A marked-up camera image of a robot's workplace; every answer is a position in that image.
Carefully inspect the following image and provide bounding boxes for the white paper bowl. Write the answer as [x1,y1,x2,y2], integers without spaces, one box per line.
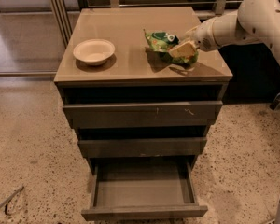
[73,39,115,66]

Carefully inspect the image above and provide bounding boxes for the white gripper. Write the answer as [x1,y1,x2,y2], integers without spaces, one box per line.
[169,18,221,58]

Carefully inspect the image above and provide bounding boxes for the top grey drawer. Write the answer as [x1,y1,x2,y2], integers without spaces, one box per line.
[63,101,222,129]

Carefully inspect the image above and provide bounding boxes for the middle grey drawer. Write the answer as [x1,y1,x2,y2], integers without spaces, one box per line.
[78,137,207,158]

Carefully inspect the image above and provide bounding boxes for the bottom grey drawer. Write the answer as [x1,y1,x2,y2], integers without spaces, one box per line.
[81,157,207,221]

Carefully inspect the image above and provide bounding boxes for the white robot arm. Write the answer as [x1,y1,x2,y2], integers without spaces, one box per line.
[169,0,280,66]

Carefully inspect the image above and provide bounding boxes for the grey rod on floor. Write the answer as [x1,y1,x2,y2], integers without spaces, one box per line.
[0,186,24,209]

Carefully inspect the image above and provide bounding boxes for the grey drawer cabinet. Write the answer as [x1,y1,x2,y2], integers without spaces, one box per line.
[55,7,232,221]

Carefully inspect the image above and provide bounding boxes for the small dark floor bracket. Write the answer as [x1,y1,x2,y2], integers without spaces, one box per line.
[270,92,280,110]

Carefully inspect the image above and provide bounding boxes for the grey drawer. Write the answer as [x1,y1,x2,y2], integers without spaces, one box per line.
[81,157,207,221]
[63,101,222,129]
[78,137,207,158]

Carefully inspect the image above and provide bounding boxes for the green rice chip bag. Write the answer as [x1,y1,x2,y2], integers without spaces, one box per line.
[144,31,199,65]

